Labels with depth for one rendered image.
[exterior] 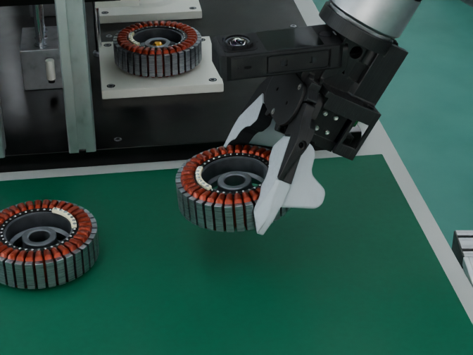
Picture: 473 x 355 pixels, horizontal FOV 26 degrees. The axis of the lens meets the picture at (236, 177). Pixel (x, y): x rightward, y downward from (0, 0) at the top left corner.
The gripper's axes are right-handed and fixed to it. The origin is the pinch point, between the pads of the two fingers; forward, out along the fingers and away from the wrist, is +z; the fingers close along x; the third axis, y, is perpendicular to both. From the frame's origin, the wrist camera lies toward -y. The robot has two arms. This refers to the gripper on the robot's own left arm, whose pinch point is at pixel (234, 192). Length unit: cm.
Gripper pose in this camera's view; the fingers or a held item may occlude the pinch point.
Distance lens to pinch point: 98.5
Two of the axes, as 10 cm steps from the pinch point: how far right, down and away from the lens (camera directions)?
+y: 8.4, 3.1, 4.4
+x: -2.5, -5.0, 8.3
